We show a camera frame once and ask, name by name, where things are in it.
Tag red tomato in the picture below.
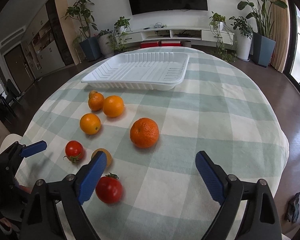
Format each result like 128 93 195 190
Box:
95 173 123 204
65 140 85 163

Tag smooth orange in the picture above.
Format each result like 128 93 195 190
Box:
102 95 125 118
79 113 101 135

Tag small orange mandarin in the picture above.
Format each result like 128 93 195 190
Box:
88 92 104 111

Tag yellow-brown round fruit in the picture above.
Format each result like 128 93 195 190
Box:
91 148 112 167

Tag large rough orange mandarin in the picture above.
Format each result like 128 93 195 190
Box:
130 118 159 148

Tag small yellow-brown fruit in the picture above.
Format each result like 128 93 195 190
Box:
89 90 97 99

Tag wood and white cabinet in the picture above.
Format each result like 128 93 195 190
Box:
21 0 80 79

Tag green white checked tablecloth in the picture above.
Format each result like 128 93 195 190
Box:
16 47 289 239

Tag tall plant blue pot left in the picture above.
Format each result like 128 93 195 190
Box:
64 0 101 62

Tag plant in white ribbed pot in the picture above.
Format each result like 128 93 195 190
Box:
97 29 114 58

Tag trailing plant on console left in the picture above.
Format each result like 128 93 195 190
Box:
108 16 130 53

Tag trailing plant on console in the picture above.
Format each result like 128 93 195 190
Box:
108 16 130 53
209 12 237 63

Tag white plastic tray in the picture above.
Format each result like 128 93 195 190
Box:
81 52 190 90

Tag red storage box left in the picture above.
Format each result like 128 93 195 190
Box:
140 41 161 48

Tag red storage box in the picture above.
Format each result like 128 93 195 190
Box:
160 40 181 47
140 41 161 48

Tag white tv console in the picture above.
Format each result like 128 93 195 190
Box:
115 26 234 45

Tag red storage box right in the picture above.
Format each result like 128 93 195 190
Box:
160 40 181 47

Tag large leaf plant blue pot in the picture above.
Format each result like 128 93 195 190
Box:
237 0 288 68

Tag trailing plant on console right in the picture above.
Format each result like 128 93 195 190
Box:
209 12 237 63

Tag small grey pot on floor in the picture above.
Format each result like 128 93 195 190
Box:
182 40 192 48

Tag bushy plant tall white pot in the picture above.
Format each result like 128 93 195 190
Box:
229 16 253 62

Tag beige curtain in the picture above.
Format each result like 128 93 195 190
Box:
271 0 290 73

